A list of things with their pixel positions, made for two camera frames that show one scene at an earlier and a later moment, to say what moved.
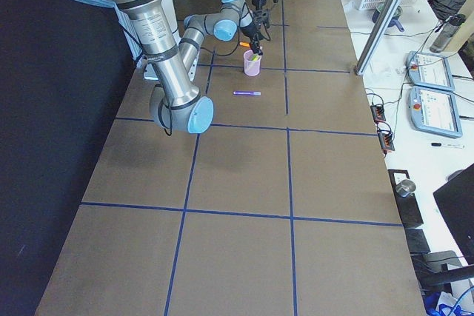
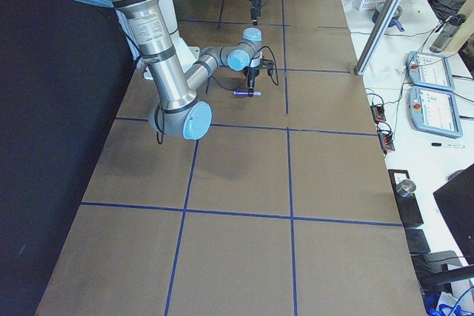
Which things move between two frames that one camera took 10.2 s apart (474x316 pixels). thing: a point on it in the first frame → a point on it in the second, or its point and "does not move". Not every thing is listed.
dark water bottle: (446, 32) does not move
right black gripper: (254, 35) → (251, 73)
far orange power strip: (378, 113) does not move
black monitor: (455, 203) does not move
